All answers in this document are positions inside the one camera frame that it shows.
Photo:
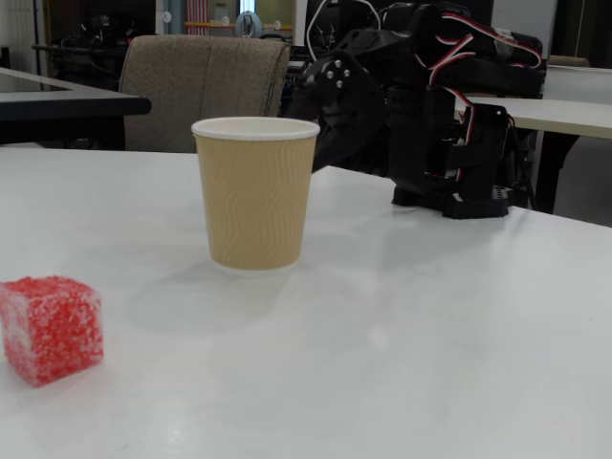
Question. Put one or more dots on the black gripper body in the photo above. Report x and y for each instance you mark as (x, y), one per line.
(342, 102)

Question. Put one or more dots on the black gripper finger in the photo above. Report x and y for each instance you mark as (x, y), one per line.
(349, 119)
(311, 95)

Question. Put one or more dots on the red sugared jelly cube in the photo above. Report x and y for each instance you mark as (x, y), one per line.
(52, 330)

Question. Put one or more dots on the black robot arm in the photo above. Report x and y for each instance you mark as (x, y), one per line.
(430, 143)

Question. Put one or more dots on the tan ripple paper cup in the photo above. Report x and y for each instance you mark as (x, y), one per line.
(255, 201)

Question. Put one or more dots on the blue round fan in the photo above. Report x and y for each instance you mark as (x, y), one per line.
(247, 24)

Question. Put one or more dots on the large beige fabric chair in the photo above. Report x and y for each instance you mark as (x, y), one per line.
(191, 81)

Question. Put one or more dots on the small beige chair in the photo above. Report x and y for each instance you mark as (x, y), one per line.
(569, 60)

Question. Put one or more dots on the white table with black legs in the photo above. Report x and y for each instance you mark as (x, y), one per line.
(559, 117)

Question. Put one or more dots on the white desk partition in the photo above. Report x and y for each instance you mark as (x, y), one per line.
(578, 83)

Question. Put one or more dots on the black equipment bench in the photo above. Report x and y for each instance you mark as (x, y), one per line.
(81, 52)

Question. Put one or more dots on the dark-edged grey table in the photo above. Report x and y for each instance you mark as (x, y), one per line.
(57, 102)

